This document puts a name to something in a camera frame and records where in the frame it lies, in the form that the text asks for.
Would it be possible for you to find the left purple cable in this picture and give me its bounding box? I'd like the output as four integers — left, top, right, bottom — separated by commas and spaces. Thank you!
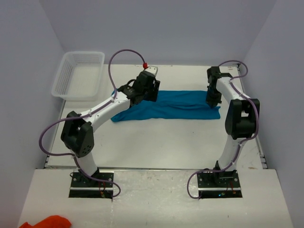
38, 49, 122, 198

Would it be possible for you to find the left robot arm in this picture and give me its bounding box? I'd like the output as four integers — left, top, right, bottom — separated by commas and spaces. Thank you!
61, 66, 160, 178

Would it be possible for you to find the orange t shirt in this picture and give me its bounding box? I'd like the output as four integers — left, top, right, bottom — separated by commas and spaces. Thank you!
20, 215, 72, 228

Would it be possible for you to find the white plastic basket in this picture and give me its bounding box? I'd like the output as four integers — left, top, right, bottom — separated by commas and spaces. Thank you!
51, 51, 105, 101

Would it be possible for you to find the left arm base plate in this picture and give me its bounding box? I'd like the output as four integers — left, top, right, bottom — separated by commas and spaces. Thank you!
68, 171, 114, 199

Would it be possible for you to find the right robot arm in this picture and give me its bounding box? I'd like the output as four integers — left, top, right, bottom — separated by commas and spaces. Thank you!
206, 66, 260, 173

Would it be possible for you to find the blue t shirt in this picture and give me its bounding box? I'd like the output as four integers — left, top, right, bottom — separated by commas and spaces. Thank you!
111, 90, 220, 123

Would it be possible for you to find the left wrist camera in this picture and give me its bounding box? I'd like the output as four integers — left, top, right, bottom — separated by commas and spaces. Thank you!
142, 62, 158, 77

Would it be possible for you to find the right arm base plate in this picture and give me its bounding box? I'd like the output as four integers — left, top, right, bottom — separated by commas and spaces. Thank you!
197, 170, 243, 199

